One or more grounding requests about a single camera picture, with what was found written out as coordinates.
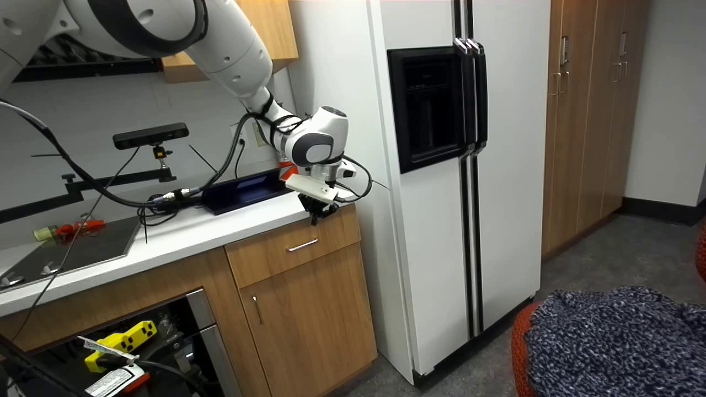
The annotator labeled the white fridge with black dispenser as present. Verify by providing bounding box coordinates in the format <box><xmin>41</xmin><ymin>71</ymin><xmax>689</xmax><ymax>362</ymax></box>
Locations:
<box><xmin>290</xmin><ymin>0</ymin><xmax>555</xmax><ymax>391</ymax></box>

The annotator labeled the dark blue flat device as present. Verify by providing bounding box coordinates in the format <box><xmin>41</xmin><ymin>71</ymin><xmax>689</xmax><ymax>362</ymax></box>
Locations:
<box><xmin>199</xmin><ymin>171</ymin><xmax>292</xmax><ymax>216</ymax></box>

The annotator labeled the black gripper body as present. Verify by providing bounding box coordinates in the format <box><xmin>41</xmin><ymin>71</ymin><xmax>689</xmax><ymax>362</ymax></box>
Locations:
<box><xmin>296</xmin><ymin>192</ymin><xmax>343</xmax><ymax>216</ymax></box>

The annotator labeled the black range hood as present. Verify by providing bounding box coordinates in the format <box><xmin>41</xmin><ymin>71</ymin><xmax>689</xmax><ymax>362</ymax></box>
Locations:
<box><xmin>14</xmin><ymin>32</ymin><xmax>167</xmax><ymax>83</ymax></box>

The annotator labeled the tall wooden closet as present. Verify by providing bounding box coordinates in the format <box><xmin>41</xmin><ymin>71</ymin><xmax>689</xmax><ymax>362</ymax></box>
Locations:
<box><xmin>542</xmin><ymin>0</ymin><xmax>654</xmax><ymax>260</ymax></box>

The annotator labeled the yellow power plug with cord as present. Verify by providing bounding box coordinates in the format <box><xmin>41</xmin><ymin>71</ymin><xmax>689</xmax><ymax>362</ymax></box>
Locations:
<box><xmin>83</xmin><ymin>318</ymin><xmax>162</xmax><ymax>375</ymax></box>

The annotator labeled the white printed label packet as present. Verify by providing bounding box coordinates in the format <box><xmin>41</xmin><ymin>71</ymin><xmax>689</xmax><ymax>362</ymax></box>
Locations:
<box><xmin>86</xmin><ymin>362</ymin><xmax>152</xmax><ymax>397</ymax></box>

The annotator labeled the steel appliance panel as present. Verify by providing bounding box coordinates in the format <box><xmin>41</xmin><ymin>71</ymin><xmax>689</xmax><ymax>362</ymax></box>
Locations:
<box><xmin>183</xmin><ymin>284</ymin><xmax>245</xmax><ymax>397</ymax></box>

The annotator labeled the wooden wall cabinet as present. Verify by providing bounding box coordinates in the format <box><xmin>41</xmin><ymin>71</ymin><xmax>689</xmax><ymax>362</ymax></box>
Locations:
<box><xmin>162</xmin><ymin>0</ymin><xmax>303</xmax><ymax>83</ymax></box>

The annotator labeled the wooden base cabinet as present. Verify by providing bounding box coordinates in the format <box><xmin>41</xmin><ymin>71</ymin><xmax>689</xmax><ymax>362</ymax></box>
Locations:
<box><xmin>0</xmin><ymin>208</ymin><xmax>382</xmax><ymax>397</ymax></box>

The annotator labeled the wooden cabinet door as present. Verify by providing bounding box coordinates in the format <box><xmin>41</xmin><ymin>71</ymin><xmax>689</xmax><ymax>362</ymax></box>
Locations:
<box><xmin>238</xmin><ymin>244</ymin><xmax>382</xmax><ymax>397</ymax></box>

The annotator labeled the wooden drawer with metal handle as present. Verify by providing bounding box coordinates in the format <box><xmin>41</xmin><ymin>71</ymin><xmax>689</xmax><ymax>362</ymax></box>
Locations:
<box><xmin>224</xmin><ymin>208</ymin><xmax>364</xmax><ymax>292</ymax></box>

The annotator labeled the black mat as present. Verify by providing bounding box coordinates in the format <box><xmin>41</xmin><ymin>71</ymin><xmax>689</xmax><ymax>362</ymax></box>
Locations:
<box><xmin>0</xmin><ymin>216</ymin><xmax>143</xmax><ymax>292</ymax></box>

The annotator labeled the white countertop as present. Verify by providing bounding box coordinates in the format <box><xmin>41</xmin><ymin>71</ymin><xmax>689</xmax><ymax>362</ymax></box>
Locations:
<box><xmin>0</xmin><ymin>192</ymin><xmax>360</xmax><ymax>319</ymax></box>

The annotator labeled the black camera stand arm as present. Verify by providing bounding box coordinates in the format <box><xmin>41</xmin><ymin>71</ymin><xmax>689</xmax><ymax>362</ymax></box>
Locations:
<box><xmin>0</xmin><ymin>141</ymin><xmax>180</xmax><ymax>228</ymax></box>

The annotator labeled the black stereo camera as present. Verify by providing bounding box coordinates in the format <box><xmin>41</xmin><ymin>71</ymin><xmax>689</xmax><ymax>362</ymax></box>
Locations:
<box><xmin>110</xmin><ymin>121</ymin><xmax>193</xmax><ymax>152</ymax></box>

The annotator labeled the red handled tool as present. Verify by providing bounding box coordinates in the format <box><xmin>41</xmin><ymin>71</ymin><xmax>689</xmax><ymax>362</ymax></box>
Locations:
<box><xmin>32</xmin><ymin>216</ymin><xmax>109</xmax><ymax>244</ymax></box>

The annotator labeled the blue knit sweater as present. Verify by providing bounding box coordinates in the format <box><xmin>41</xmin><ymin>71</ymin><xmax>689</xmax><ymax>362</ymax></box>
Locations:
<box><xmin>525</xmin><ymin>284</ymin><xmax>706</xmax><ymax>397</ymax></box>

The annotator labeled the black robot table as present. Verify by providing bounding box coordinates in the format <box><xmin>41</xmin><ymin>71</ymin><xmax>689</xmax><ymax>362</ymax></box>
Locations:
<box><xmin>0</xmin><ymin>295</ymin><xmax>224</xmax><ymax>397</ymax></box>

